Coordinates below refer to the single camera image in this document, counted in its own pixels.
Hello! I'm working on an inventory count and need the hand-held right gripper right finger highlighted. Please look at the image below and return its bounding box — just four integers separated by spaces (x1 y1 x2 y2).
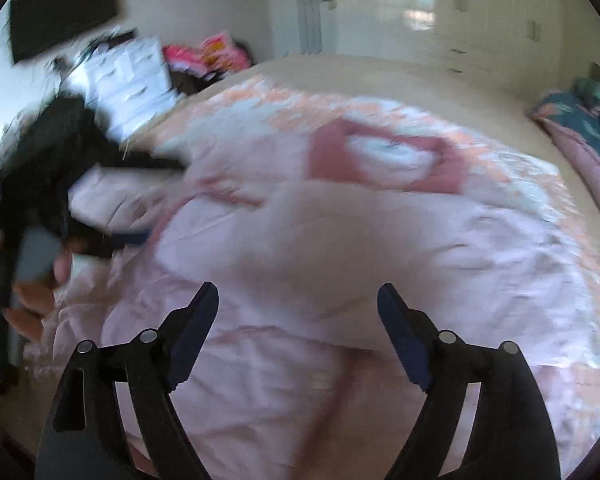
377 283 563 480

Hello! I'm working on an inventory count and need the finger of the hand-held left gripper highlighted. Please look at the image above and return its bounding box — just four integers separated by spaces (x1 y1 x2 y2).
66 226 152 262
111 156 189 175

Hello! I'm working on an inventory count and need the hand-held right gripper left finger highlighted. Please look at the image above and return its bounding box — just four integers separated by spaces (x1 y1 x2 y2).
34 281 220 480

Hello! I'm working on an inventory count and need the pink quilt with peach fleece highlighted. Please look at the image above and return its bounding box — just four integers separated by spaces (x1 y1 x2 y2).
22 75 600 480

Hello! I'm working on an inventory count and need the dark brown chair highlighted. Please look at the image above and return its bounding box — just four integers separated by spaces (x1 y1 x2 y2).
170 67 216 97

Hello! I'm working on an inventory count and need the white drawer chest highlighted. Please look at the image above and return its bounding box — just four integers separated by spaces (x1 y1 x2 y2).
70 36 179 142

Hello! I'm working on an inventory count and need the orange slipper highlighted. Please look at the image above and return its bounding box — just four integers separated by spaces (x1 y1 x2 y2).
2 307 48 343
12 281 57 317

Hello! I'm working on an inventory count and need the pink floral cloth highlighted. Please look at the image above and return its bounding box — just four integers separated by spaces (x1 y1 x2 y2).
162 32 254 79

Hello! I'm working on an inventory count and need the white door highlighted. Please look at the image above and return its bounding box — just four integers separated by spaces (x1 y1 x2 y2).
271 0 342 57

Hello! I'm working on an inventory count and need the bed with beige sheet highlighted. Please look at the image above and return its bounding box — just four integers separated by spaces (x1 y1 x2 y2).
125 55 600 480

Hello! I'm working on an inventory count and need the teal and pink duvet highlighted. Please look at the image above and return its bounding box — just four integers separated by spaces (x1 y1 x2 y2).
529 62 600 253

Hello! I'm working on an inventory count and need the glossy white wardrobe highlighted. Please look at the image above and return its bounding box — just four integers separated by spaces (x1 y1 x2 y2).
325 0 600 92

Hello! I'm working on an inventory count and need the black wall television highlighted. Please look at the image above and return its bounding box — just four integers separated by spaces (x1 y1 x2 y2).
8 0 119 65

